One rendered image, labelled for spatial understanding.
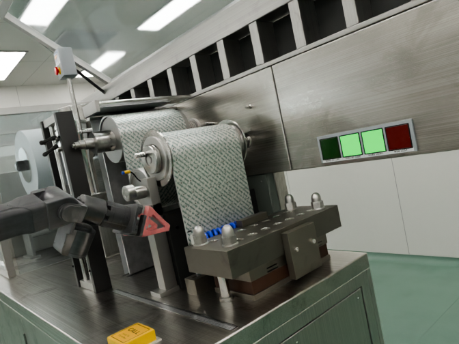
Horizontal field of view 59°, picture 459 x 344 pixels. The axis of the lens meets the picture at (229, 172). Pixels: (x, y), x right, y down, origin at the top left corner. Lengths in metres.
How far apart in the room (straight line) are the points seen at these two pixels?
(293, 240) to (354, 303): 0.24
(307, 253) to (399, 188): 2.71
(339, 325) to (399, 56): 0.62
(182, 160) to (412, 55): 0.57
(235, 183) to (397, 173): 2.62
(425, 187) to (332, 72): 2.60
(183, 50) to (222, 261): 0.85
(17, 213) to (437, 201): 3.16
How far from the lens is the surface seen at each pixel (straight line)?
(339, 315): 1.04
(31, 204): 0.81
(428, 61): 0.93
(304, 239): 0.98
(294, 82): 1.11
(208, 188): 1.06
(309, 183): 4.14
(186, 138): 1.05
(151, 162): 1.04
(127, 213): 0.90
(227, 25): 1.30
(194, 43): 1.43
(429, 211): 3.60
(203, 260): 0.92
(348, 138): 1.02
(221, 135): 1.11
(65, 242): 0.88
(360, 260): 1.10
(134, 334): 0.85
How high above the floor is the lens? 1.23
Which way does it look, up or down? 3 degrees down
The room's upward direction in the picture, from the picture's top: 12 degrees counter-clockwise
